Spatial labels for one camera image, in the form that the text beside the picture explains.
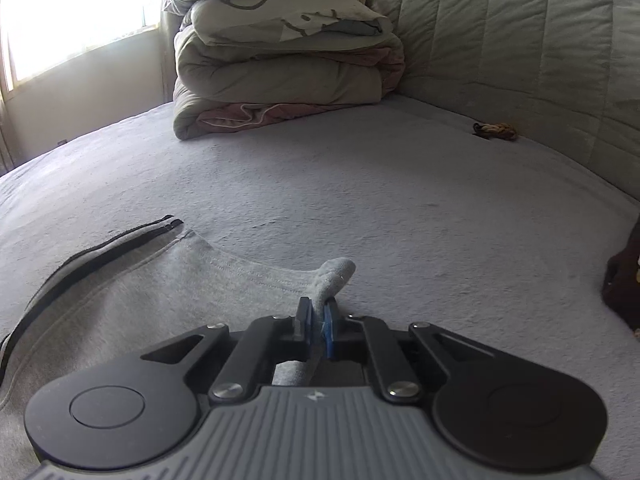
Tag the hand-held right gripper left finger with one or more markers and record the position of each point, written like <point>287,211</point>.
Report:
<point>305,320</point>

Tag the grey zip jacket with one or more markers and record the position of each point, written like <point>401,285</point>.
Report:
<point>150,300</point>

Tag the window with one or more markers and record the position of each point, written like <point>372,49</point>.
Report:
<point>75,10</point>

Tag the white printed pillow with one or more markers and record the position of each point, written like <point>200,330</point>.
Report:
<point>280,20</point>

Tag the brown patterned garment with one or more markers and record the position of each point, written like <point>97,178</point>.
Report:
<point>622,290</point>

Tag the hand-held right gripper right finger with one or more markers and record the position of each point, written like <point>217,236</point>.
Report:
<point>329,332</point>

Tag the grey quilted headboard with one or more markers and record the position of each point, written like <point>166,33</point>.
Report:
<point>500,35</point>

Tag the folded grey pink comforter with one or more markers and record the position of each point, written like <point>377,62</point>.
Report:
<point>275,80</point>

